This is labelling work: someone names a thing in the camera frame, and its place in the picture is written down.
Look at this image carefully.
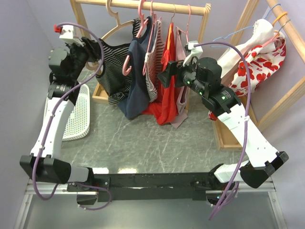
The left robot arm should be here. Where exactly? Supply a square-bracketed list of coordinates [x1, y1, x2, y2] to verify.
[20, 38, 95, 192]

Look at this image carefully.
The white perforated plastic basket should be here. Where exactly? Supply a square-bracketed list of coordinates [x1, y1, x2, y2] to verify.
[62, 84, 90, 141]

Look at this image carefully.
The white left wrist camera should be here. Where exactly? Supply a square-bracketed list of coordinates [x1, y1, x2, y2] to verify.
[54, 25, 84, 47]

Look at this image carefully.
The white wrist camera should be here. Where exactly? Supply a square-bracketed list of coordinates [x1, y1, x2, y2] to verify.
[183, 41, 203, 66]
[54, 25, 84, 47]

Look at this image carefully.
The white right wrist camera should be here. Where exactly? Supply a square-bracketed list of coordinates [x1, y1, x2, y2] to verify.
[183, 41, 203, 66]

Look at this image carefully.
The wooden clothes rack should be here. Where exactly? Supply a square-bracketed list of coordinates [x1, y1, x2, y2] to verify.
[211, 0, 305, 151]
[70, 0, 211, 104]

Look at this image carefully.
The black white striped tank top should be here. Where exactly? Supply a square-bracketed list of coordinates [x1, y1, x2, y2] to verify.
[95, 19, 142, 105]

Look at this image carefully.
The red white striped top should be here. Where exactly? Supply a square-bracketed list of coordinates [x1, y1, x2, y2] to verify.
[144, 20, 164, 103]

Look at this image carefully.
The pink plastic hanger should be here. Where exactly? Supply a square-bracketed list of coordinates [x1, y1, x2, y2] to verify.
[122, 0, 150, 76]

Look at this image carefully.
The pink wire hanger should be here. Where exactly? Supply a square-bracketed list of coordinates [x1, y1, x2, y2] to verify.
[178, 4, 192, 43]
[142, 0, 156, 75]

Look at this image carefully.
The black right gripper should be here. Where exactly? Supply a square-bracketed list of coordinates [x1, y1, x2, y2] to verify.
[156, 55, 206, 97]

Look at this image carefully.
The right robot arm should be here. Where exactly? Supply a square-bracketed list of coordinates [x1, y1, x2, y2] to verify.
[157, 57, 289, 188]

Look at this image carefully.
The mauve pink top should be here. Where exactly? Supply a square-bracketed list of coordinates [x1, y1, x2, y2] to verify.
[171, 27, 188, 129]

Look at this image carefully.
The red floral white dress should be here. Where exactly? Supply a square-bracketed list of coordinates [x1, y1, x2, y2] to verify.
[208, 35, 286, 121]

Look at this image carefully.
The orange hanger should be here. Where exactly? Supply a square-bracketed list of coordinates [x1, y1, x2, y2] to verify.
[165, 4, 176, 51]

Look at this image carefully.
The orange hanger hook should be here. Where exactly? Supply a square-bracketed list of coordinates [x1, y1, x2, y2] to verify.
[272, 11, 288, 27]

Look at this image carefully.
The pink wire hanger right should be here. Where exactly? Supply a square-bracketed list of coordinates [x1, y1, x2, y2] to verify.
[178, 4, 192, 43]

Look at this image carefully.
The black base bar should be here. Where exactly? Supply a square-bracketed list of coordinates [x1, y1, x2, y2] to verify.
[66, 172, 239, 203]

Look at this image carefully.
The aluminium rail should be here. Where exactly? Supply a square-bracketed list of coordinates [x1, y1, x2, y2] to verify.
[13, 179, 286, 229]

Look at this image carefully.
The blue wire hanger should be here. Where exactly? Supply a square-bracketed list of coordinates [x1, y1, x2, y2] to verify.
[212, 3, 282, 48]

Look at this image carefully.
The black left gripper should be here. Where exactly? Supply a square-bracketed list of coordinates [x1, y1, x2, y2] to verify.
[65, 36, 102, 80]

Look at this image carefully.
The white garment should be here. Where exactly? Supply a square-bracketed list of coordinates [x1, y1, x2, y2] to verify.
[217, 19, 275, 79]

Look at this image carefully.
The navy blue printed top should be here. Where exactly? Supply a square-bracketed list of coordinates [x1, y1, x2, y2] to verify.
[118, 16, 152, 119]

